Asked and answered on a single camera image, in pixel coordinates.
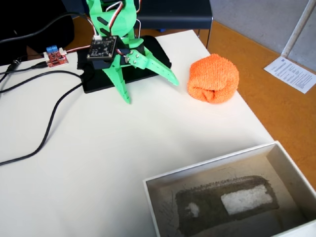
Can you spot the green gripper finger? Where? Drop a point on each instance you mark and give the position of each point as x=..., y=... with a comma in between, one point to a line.
x=158, y=67
x=119, y=84

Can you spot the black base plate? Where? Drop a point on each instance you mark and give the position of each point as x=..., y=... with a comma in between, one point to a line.
x=103, y=85

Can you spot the pink fluffy plush toy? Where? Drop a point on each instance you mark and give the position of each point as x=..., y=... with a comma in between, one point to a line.
x=213, y=76

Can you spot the white cardboard box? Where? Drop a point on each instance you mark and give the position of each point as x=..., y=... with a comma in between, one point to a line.
x=158, y=197

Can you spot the white metal pole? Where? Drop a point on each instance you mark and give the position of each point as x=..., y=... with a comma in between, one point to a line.
x=297, y=27

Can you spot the printed white paper sheet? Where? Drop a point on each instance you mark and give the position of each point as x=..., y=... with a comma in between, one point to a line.
x=292, y=74

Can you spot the dark felt pad white patches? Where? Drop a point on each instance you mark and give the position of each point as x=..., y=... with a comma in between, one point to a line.
x=205, y=205

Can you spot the dark blue chair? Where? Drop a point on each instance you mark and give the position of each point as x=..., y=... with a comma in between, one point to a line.
x=172, y=14

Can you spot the black camera circuit board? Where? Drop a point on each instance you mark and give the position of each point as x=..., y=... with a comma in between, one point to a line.
x=101, y=49

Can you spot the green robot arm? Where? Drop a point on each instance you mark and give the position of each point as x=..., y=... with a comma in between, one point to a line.
x=121, y=19

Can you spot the red controller circuit board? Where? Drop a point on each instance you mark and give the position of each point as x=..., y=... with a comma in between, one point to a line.
x=56, y=59

